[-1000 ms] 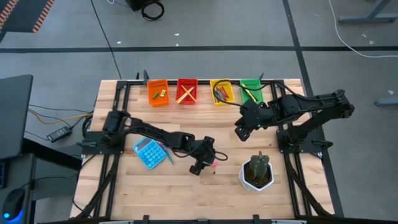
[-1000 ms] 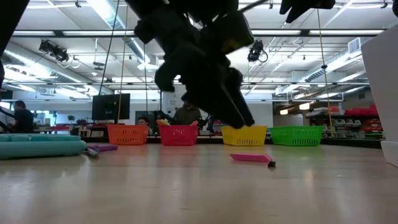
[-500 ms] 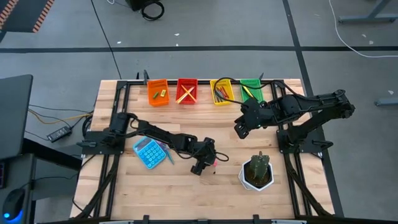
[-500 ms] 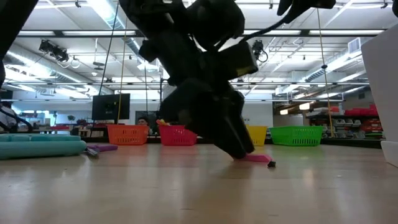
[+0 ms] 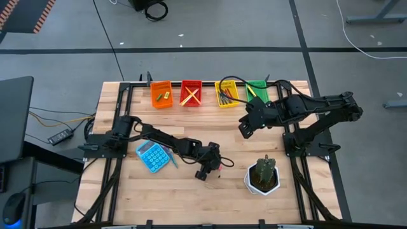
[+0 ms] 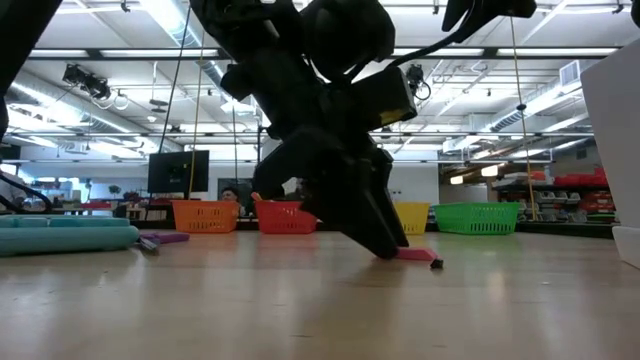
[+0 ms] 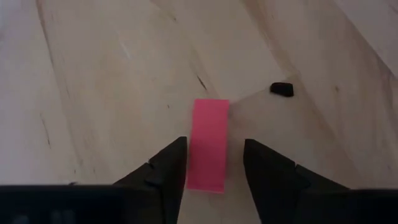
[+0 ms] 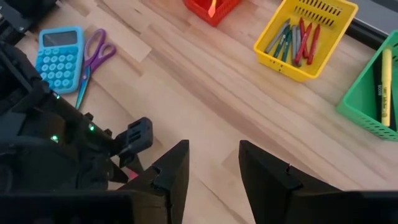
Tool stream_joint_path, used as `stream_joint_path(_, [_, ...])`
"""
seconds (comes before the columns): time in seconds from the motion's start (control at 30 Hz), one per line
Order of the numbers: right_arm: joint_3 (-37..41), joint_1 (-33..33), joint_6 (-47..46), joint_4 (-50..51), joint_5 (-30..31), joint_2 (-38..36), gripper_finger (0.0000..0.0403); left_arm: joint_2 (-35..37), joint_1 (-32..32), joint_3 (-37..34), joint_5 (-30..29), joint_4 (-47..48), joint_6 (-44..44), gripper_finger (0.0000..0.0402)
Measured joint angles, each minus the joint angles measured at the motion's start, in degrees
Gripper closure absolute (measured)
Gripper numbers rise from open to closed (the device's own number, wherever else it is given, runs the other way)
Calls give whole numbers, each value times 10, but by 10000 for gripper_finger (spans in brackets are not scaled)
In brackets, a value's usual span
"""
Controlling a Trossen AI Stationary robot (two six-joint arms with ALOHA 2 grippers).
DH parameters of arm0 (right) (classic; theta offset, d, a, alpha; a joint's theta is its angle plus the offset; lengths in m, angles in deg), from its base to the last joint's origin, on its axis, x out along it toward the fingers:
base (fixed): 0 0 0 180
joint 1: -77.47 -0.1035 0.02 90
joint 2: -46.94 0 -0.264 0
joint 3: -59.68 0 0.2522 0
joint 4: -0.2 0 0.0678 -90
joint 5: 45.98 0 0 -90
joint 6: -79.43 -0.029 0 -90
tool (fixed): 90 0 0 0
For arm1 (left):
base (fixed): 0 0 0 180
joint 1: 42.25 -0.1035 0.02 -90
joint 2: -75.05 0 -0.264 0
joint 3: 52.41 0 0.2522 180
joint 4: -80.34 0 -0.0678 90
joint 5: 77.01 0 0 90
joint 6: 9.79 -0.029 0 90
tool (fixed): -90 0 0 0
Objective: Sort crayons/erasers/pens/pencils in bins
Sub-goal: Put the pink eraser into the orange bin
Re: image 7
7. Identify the pink eraser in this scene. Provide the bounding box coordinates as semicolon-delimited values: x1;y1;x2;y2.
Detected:
185;98;230;194

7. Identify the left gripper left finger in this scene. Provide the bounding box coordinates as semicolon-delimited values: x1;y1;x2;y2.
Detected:
112;136;188;224

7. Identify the small black piece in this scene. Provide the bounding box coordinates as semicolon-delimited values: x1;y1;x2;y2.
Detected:
269;82;295;98

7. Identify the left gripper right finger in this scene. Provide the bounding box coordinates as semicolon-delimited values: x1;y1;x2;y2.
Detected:
243;138;349;224

